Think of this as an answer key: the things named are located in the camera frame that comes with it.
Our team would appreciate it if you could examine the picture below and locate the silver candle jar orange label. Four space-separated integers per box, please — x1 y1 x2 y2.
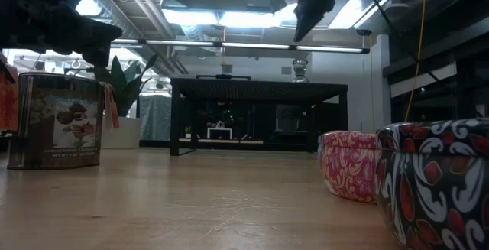
6 71 121 171

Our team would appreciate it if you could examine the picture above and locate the pink patterned candle tin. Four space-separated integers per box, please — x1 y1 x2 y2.
316 130 380 204

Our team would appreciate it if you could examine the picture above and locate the dark floral candle tin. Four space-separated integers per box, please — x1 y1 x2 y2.
374 117 489 250

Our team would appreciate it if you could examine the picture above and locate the ceiling light panel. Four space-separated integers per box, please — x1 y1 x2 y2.
162 8 295 29
328 0 393 29

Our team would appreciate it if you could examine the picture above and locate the snake plant in white pot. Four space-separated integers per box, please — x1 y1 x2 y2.
93 54 159 150

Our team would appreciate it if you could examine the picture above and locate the clear glass candlestick holder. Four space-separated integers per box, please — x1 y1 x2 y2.
291 59 309 84

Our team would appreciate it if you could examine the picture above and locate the long LED light bar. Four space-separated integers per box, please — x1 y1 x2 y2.
109 38 371 55

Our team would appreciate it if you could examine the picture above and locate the black mesh metal rack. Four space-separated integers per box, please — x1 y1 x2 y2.
170 76 349 157

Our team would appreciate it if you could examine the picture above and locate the grey cloth cover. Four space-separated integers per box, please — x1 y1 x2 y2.
138 94 173 142

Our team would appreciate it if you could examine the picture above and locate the thin black bar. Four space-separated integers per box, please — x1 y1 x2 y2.
196 73 252 81

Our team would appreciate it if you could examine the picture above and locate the black shelving unit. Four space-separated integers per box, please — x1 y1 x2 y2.
383 12 489 121

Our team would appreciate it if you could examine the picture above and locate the small white table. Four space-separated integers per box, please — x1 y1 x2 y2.
206 127 233 141

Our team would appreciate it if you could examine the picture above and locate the yellow extension cable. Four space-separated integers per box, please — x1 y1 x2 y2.
403 0 428 123

